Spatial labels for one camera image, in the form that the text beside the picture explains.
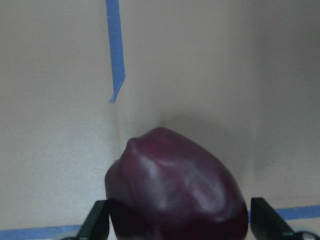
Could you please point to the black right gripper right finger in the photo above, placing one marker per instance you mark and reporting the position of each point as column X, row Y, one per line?
column 266, row 223

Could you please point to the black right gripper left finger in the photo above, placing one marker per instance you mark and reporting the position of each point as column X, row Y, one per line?
column 96, row 225

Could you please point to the dark red apple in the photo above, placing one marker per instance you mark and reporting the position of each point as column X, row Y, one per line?
column 167, row 187

